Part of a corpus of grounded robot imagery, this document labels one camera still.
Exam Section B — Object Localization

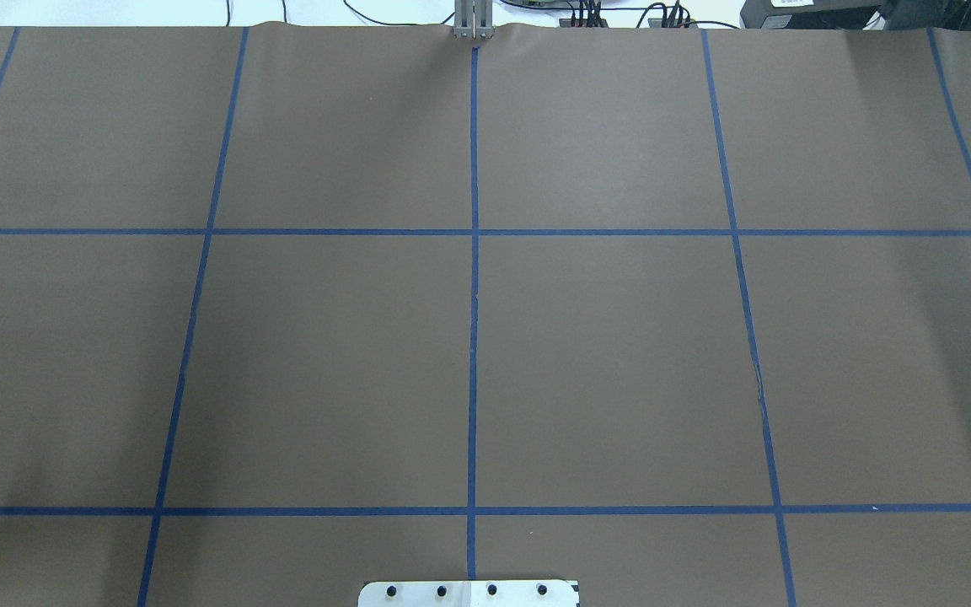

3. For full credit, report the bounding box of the black computer box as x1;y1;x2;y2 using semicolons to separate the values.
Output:
739;1;885;30

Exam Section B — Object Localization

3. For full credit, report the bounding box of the aluminium frame post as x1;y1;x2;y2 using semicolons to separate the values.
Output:
452;0;496;40

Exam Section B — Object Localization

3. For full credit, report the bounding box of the white camera stand column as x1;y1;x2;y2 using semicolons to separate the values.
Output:
357;579;581;606

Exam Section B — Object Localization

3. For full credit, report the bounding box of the black usb hub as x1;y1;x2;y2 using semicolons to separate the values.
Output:
560;0;608;30
637;1;696;30

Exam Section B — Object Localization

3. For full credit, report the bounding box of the black usb hub near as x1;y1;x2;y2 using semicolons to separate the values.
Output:
637;1;696;30

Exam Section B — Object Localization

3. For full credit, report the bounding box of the black office chair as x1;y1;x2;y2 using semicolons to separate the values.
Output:
878;1;971;31

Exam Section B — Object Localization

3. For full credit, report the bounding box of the black usb hub far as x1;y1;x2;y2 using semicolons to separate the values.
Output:
560;0;608;30

